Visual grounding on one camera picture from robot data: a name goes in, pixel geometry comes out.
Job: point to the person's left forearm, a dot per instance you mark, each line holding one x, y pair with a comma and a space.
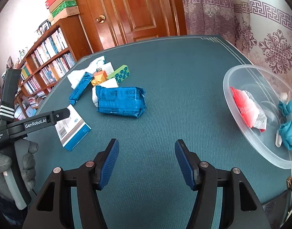
5, 212

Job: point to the white plastic packet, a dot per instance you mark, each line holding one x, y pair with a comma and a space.
75, 76

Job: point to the large blue snack packet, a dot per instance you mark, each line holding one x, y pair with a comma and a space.
119, 102

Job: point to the small white box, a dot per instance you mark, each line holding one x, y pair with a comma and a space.
109, 67

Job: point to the person's left hand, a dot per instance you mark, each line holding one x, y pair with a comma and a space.
29, 162

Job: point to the white and blue medicine box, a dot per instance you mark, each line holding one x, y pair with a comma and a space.
74, 133

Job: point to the green box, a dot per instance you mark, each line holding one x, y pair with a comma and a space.
61, 9

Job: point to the wooden door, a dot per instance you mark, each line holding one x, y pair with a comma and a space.
136, 9

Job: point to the wooden bookshelf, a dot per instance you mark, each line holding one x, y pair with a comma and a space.
72, 28

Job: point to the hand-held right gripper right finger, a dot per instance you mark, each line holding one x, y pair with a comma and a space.
184, 164

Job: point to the dark patterned pouch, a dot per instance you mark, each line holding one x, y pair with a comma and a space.
275, 210

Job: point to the green toy brick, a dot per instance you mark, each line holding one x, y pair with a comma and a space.
122, 74

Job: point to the brass door knob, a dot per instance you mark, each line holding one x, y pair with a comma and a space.
100, 19

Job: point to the patterned curtain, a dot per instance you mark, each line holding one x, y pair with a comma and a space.
255, 28

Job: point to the small white plastic piece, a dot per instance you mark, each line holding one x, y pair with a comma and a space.
278, 139
285, 96

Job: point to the red and white packet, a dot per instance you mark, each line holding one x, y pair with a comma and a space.
244, 107

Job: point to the rows of books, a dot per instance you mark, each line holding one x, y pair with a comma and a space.
50, 45

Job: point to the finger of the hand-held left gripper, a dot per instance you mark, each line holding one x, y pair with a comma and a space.
62, 114

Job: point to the clear plastic bowl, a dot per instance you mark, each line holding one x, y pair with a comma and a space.
234, 83

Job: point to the orange toy brick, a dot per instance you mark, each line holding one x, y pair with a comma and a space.
100, 76

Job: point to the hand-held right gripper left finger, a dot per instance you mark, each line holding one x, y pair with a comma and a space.
110, 162

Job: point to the small blue snack packet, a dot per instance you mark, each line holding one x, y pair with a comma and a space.
80, 89

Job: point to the teal cloth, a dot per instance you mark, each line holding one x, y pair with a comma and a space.
289, 133

